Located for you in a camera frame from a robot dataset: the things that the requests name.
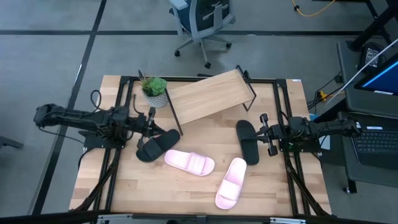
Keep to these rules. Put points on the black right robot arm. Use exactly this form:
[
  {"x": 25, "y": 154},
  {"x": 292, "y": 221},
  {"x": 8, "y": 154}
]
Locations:
[{"x": 329, "y": 127}]

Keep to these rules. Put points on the black power adapter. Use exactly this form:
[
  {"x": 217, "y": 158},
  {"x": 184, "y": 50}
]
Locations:
[{"x": 370, "y": 56}]

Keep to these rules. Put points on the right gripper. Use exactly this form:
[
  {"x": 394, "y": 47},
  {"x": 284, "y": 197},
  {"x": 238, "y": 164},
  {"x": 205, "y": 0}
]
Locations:
[{"x": 273, "y": 132}]

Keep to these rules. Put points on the black slide sandal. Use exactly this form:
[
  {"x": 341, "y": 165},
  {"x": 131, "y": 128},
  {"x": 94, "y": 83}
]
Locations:
[
  {"x": 158, "y": 144},
  {"x": 247, "y": 147}
]

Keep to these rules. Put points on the aluminium camera mount rail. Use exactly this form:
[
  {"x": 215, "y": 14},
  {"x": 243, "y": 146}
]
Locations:
[{"x": 199, "y": 217}]

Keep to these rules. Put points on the computer monitor blue screen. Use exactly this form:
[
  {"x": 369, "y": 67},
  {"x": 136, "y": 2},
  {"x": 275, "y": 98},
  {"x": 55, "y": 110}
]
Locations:
[{"x": 382, "y": 77}]

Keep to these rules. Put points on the yellow power plug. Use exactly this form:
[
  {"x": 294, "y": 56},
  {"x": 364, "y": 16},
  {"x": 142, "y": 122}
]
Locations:
[{"x": 322, "y": 95}]

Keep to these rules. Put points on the black desk leg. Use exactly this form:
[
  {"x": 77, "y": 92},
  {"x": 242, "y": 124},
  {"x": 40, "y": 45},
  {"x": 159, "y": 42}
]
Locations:
[{"x": 373, "y": 28}]

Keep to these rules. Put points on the potted succulent white pot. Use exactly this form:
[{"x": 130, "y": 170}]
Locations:
[{"x": 154, "y": 90}]

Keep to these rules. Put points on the dark furniture leg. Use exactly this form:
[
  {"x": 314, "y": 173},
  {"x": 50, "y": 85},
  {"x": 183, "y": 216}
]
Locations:
[{"x": 9, "y": 143}]

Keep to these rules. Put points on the black laptop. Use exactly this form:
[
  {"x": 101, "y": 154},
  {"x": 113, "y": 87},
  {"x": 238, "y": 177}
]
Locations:
[{"x": 376, "y": 146}]

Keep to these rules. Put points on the black metal table frame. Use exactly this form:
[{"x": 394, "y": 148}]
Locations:
[{"x": 281, "y": 99}]

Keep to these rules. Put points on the dark grey side desk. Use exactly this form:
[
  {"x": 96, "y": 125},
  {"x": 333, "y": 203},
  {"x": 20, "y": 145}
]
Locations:
[{"x": 357, "y": 102}]

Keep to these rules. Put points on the wooden shelf black metal legs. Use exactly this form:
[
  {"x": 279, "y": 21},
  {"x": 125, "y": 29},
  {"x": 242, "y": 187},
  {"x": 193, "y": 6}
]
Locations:
[{"x": 211, "y": 95}]

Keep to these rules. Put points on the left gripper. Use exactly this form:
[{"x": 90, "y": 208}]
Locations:
[{"x": 141, "y": 124}]

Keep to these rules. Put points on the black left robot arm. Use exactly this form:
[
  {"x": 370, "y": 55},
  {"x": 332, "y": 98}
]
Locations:
[{"x": 77, "y": 119}]

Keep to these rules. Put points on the pink slide sandal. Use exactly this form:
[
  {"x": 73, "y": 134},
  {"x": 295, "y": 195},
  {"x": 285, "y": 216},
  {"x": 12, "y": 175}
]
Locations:
[
  {"x": 189, "y": 161},
  {"x": 230, "y": 186}
]

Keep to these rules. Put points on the grey office chair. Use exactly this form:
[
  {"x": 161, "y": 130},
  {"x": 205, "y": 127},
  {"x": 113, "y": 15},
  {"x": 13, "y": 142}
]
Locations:
[{"x": 202, "y": 18}]

